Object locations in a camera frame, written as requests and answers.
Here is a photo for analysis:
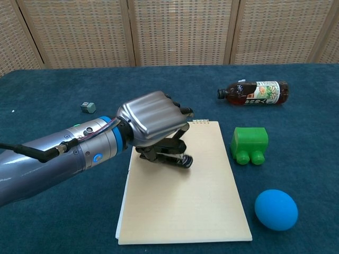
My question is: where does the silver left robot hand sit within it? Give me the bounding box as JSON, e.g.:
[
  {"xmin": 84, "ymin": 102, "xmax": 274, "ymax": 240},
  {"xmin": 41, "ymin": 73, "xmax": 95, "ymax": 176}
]
[{"xmin": 116, "ymin": 90, "xmax": 194, "ymax": 162}]

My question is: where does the black stapler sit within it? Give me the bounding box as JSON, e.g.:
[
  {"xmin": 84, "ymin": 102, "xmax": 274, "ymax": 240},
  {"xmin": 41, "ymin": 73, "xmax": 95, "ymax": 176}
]
[{"xmin": 139, "ymin": 137, "xmax": 194, "ymax": 169}]

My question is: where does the beige spiral notebook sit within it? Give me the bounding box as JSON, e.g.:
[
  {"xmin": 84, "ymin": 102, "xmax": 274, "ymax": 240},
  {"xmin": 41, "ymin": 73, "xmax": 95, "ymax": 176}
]
[{"xmin": 115, "ymin": 119, "xmax": 253, "ymax": 245}]

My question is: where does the small grey-green pencil sharpener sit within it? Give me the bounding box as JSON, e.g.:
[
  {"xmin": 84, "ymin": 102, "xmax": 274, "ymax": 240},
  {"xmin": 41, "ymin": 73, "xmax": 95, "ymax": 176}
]
[{"xmin": 80, "ymin": 101, "xmax": 97, "ymax": 115}]

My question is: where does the woven folding screen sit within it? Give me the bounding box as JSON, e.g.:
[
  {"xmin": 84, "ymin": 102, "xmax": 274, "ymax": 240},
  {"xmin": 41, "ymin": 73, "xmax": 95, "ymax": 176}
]
[{"xmin": 0, "ymin": 0, "xmax": 339, "ymax": 77}]

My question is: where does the green toy block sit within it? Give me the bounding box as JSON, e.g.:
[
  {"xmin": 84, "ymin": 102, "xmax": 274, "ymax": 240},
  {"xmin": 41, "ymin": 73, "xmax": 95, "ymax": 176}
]
[{"xmin": 230, "ymin": 126, "xmax": 270, "ymax": 166}]

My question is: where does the brown tea bottle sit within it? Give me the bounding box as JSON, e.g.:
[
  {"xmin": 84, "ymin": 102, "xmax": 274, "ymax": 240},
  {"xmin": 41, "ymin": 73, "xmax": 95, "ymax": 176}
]
[{"xmin": 217, "ymin": 79, "xmax": 290, "ymax": 107}]

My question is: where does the blue table cloth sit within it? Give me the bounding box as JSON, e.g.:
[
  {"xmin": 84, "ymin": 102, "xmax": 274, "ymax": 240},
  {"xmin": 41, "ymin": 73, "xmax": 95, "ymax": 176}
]
[{"xmin": 0, "ymin": 62, "xmax": 339, "ymax": 254}]

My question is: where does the blue egg-shaped ball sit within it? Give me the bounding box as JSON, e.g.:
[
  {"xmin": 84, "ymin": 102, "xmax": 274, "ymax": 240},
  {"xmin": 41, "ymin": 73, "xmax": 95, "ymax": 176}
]
[{"xmin": 254, "ymin": 189, "xmax": 299, "ymax": 232}]

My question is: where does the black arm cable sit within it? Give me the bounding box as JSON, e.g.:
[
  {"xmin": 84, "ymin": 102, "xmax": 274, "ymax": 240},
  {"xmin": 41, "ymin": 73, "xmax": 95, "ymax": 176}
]
[{"xmin": 0, "ymin": 138, "xmax": 79, "ymax": 164}]

